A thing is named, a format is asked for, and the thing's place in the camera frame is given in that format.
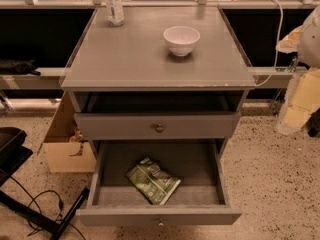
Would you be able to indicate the metal shelf rail frame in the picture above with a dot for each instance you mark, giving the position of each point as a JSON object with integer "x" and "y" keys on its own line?
{"x": 54, "y": 35}

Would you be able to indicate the white ceramic bowl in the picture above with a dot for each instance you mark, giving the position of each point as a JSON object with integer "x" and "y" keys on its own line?
{"x": 181, "y": 40}

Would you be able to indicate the middle drawer knob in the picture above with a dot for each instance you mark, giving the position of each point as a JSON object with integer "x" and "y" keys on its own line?
{"x": 160, "y": 222}

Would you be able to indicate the grey top drawer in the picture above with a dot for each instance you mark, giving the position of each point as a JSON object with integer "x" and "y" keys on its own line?
{"x": 102, "y": 126}

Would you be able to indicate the open cardboard box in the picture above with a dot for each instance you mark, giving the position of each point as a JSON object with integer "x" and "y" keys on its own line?
{"x": 65, "y": 148}

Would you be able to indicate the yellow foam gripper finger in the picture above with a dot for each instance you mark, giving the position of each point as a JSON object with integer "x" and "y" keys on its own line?
{"x": 302, "y": 99}
{"x": 289, "y": 43}

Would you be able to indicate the grey drawer cabinet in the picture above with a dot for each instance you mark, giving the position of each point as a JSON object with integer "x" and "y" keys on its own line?
{"x": 129, "y": 69}

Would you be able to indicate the round top drawer knob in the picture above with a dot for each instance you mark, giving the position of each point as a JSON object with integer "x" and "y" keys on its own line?
{"x": 159, "y": 128}

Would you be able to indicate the clear plastic water bottle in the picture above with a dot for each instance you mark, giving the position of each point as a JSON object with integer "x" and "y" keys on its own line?
{"x": 115, "y": 12}

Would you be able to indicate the black object on shelf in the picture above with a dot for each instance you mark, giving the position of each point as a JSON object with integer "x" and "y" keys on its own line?
{"x": 18, "y": 67}

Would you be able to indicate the black floor stand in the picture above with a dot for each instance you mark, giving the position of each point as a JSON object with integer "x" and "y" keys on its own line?
{"x": 12, "y": 156}

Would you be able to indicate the green jalapeno chip bag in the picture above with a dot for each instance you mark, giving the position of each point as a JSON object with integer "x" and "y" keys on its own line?
{"x": 155, "y": 184}

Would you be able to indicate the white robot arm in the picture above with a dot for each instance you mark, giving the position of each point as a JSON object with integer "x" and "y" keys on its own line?
{"x": 308, "y": 47}

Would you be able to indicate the grey open middle drawer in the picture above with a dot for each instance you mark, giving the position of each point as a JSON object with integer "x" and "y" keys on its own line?
{"x": 200, "y": 199}

